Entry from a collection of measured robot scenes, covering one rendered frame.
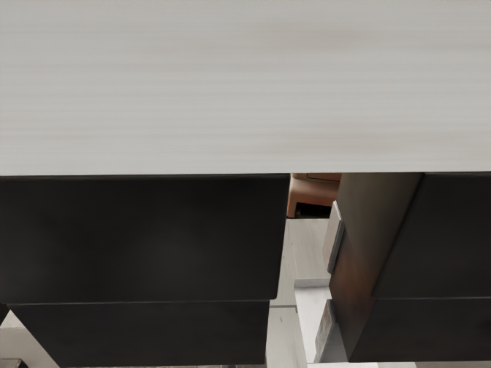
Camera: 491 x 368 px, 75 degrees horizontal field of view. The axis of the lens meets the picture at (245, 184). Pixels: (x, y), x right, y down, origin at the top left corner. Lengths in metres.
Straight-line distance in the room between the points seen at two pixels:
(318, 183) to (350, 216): 0.79
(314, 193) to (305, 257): 0.47
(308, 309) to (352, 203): 0.29
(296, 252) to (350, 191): 0.34
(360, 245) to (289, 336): 0.28
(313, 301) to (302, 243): 0.11
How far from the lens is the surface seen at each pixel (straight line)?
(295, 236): 0.56
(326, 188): 1.00
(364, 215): 0.19
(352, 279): 0.23
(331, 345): 0.31
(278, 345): 0.45
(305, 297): 0.49
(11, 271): 0.19
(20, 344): 0.70
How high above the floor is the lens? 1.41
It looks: 38 degrees down
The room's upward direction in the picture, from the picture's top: straight up
